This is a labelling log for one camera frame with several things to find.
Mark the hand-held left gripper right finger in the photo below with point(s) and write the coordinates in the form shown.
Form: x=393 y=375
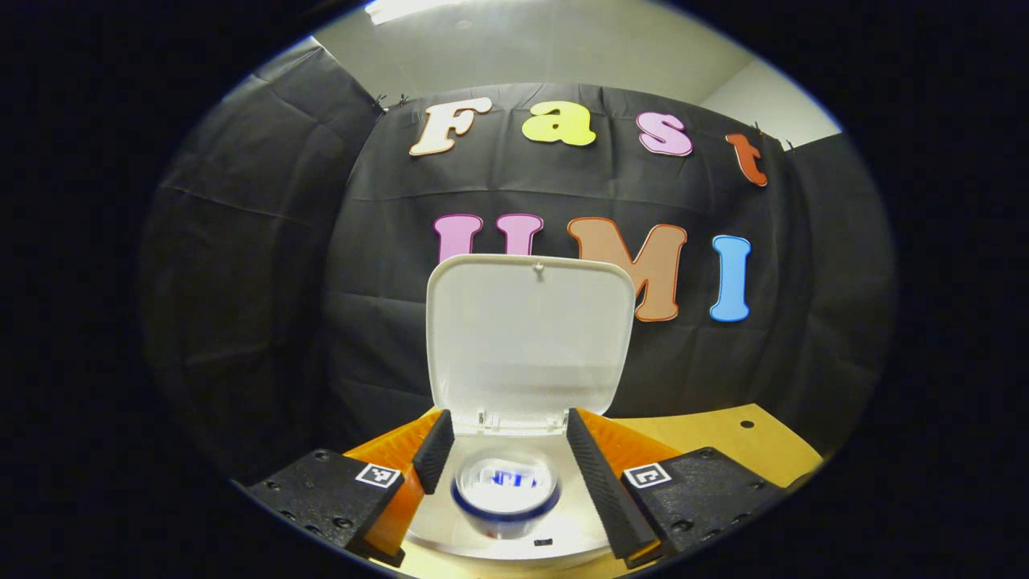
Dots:
x=603 y=490

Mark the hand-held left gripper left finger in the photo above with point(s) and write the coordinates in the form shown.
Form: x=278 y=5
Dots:
x=434 y=450

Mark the silver pop can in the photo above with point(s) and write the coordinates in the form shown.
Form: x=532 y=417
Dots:
x=506 y=494

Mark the white desktop garbage bin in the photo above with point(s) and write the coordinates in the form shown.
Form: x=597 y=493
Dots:
x=522 y=346

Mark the black backdrop cloth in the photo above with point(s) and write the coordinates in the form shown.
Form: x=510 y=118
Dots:
x=257 y=241

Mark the ceiling light panel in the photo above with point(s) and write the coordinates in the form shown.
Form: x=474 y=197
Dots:
x=410 y=10

